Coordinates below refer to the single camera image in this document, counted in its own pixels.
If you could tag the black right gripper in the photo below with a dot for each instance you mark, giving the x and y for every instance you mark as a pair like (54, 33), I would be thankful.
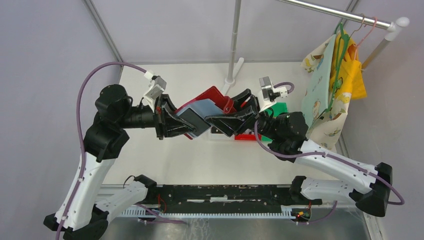
(233, 123)

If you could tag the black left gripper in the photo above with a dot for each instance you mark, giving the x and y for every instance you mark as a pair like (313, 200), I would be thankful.
(169, 108)

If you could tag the red leather card holder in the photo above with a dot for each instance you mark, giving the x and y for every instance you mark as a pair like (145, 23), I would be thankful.
(210, 102)

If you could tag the black credit card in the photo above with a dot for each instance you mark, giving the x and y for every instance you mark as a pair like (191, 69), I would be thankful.
(200, 125)

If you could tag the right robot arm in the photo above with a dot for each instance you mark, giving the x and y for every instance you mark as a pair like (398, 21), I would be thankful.
(367, 186)

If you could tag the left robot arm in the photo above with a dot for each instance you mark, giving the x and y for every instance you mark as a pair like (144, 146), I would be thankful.
(82, 217)

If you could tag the red plastic bin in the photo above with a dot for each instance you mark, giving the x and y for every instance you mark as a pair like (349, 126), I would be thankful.
(245, 137)

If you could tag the green plastic bin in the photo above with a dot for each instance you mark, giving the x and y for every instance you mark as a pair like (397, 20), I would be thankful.
(277, 109)

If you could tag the patterned cream cloth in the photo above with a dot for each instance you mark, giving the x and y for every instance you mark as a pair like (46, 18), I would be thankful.
(323, 113)

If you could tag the yellow garment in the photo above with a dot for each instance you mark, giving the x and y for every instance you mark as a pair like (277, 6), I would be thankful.
(353, 87)

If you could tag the small circuit board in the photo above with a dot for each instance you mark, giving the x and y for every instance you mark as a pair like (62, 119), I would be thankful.
(302, 216)

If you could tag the green hanger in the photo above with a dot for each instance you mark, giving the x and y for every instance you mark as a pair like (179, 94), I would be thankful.
(342, 46)

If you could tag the pink hanger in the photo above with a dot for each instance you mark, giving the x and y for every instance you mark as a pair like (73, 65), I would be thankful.
(357, 45)

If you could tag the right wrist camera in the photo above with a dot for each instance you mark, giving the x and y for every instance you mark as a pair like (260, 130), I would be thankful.
(268, 94)

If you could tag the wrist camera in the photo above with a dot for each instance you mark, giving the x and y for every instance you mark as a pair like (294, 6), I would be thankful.
(156, 87)
(268, 94)

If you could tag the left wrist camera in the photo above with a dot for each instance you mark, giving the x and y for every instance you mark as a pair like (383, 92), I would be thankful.
(156, 87)

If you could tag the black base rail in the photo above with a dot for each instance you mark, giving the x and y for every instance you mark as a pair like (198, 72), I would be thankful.
(225, 199)

